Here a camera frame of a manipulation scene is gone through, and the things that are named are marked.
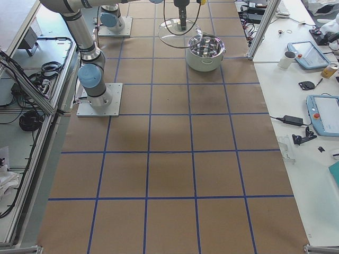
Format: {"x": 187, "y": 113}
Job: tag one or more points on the yellow drink can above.
{"x": 330, "y": 70}

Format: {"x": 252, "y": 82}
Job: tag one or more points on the white pot with steel rim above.
{"x": 205, "y": 53}

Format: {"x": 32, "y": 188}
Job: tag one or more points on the blue teach pendant far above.
{"x": 311, "y": 55}

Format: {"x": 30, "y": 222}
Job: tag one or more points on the black power adapter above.
{"x": 292, "y": 120}

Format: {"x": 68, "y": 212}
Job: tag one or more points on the glass pot lid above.
{"x": 170, "y": 32}

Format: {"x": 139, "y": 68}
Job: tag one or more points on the black round disc object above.
{"x": 306, "y": 85}

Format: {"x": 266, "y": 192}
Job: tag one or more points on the aluminium frame post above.
{"x": 264, "y": 24}

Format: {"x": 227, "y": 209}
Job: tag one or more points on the blue teach pendant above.
{"x": 311, "y": 55}
{"x": 323, "y": 111}

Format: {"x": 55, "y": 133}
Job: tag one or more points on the blue teach pendant near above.
{"x": 323, "y": 111}

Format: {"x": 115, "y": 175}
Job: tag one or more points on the white mug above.
{"x": 287, "y": 59}

